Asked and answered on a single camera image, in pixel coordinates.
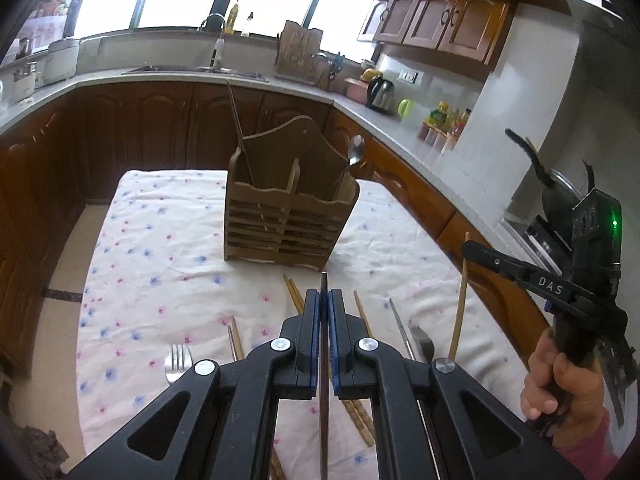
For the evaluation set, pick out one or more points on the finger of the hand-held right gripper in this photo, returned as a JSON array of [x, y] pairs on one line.
[[492, 259]]

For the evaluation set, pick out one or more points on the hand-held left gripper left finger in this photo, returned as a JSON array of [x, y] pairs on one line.
[[315, 350]]

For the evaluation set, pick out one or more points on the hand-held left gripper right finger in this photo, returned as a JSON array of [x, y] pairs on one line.
[[333, 350]]

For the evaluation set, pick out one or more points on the wooden chopstick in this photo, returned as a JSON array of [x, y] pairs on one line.
[[459, 305], [291, 292], [363, 312], [297, 294]]

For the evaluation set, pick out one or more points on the metal fork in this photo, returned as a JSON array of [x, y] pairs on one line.
[[177, 367], [424, 345]]

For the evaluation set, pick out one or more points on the wooden utensil holder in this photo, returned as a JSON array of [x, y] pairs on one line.
[[270, 220]]

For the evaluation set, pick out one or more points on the person's right forearm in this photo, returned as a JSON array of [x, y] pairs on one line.
[[595, 450]]

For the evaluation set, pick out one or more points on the person's right hand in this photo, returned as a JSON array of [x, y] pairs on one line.
[[575, 390]]

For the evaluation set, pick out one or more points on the gas stove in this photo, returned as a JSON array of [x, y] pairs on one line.
[[542, 240]]

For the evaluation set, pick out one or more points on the black wok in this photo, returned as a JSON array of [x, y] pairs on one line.
[[562, 190]]

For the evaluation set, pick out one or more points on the yellow oil bottle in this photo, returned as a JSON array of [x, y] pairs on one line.
[[440, 115]]

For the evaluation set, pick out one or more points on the green round object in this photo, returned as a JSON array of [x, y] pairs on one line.
[[405, 108]]

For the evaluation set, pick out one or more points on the metal spoon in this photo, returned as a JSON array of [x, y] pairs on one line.
[[356, 150]]

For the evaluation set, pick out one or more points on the floral tablecloth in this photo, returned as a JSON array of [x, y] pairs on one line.
[[150, 260]]

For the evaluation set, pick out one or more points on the steel electric kettle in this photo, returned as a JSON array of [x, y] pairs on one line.
[[380, 95]]

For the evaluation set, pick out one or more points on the pink container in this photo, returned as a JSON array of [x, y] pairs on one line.
[[356, 89]]

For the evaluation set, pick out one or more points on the wooden base cabinets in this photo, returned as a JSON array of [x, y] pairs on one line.
[[150, 130]]

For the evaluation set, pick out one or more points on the wooden board rack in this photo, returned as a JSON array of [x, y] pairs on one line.
[[297, 52]]

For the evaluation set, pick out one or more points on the dark cloth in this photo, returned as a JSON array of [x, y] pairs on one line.
[[42, 452]]

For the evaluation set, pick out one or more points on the steel sink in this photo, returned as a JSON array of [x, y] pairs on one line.
[[175, 69]]

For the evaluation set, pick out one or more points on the kitchen faucet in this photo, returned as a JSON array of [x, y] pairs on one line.
[[219, 47]]

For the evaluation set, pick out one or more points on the clear bottle with dark cap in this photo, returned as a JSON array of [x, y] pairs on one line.
[[247, 25]]

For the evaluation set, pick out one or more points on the grey kitchen countertop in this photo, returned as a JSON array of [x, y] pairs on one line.
[[100, 77]]

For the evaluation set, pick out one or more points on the white cylindrical rice cooker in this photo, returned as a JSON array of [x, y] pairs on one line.
[[61, 60]]

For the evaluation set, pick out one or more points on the small white appliance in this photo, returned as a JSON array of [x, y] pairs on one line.
[[26, 82]]

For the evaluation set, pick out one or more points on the wall socket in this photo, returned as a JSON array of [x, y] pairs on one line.
[[407, 77]]

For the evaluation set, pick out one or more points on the wooden wall cabinets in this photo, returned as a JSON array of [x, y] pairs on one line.
[[440, 17]]

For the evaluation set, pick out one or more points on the fruit wall poster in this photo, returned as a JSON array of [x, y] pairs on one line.
[[52, 2]]

